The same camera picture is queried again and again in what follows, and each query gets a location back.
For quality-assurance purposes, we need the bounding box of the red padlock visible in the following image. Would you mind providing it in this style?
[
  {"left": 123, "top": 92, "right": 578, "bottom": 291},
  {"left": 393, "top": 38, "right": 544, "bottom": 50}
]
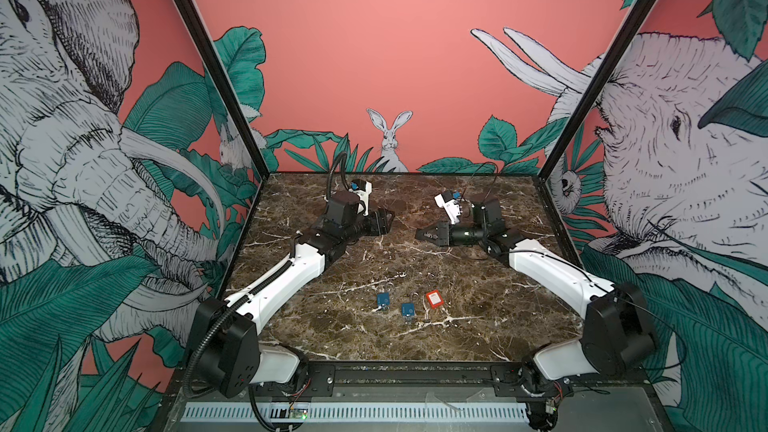
[{"left": 425, "top": 290, "right": 444, "bottom": 309}]

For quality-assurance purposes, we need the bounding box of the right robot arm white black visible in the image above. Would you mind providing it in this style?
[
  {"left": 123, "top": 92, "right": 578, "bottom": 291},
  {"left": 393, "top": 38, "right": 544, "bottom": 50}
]
[{"left": 415, "top": 195, "right": 658, "bottom": 398}]

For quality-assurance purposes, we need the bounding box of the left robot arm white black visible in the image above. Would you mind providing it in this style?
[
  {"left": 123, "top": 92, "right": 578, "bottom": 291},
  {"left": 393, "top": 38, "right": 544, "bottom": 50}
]
[{"left": 182, "top": 191, "right": 395, "bottom": 399}]

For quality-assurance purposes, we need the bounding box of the blue padlock left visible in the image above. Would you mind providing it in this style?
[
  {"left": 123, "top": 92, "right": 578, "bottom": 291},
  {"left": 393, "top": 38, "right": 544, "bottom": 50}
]
[{"left": 376, "top": 292, "right": 391, "bottom": 311}]

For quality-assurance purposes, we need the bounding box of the blue padlock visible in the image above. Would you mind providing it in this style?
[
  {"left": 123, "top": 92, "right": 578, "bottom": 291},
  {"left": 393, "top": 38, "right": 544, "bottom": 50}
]
[
  {"left": 401, "top": 302, "right": 416, "bottom": 322},
  {"left": 376, "top": 292, "right": 391, "bottom": 311}
]

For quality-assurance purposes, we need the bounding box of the blue padlock middle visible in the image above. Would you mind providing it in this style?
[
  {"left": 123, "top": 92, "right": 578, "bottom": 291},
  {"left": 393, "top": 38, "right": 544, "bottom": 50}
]
[{"left": 401, "top": 302, "right": 416, "bottom": 322}]

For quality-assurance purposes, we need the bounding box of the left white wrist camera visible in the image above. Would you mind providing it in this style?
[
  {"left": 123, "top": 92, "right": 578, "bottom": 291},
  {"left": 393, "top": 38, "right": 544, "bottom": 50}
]
[{"left": 349, "top": 179, "right": 372, "bottom": 216}]

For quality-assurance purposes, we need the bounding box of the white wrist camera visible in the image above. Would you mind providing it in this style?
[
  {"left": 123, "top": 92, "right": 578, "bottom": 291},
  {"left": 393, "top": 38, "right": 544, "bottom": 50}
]
[
  {"left": 434, "top": 191, "right": 462, "bottom": 225},
  {"left": 349, "top": 179, "right": 372, "bottom": 216}
]

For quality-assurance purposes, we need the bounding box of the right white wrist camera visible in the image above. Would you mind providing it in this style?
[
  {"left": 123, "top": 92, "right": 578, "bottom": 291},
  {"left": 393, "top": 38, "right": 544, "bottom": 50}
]
[{"left": 434, "top": 191, "right": 462, "bottom": 225}]

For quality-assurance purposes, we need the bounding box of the black front mounting rail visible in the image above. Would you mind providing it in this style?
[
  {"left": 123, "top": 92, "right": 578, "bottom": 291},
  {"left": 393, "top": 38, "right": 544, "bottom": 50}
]
[{"left": 170, "top": 361, "right": 655, "bottom": 400}]

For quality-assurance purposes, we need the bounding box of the white slotted cable duct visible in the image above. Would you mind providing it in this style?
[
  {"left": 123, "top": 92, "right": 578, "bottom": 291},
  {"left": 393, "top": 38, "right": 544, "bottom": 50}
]
[{"left": 181, "top": 402, "right": 529, "bottom": 424}]

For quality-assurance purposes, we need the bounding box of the left black frame post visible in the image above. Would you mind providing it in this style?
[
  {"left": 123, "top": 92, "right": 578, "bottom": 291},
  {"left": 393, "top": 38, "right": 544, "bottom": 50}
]
[{"left": 173, "top": 0, "right": 270, "bottom": 181}]

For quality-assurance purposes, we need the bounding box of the black frame post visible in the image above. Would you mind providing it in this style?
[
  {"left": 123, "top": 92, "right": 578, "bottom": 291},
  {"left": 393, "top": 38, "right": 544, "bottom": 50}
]
[
  {"left": 173, "top": 0, "right": 270, "bottom": 181},
  {"left": 537, "top": 0, "right": 657, "bottom": 181}
]

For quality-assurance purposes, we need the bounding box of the right black frame post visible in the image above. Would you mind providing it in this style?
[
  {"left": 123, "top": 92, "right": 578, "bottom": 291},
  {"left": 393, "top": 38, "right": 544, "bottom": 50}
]
[{"left": 537, "top": 0, "right": 657, "bottom": 181}]

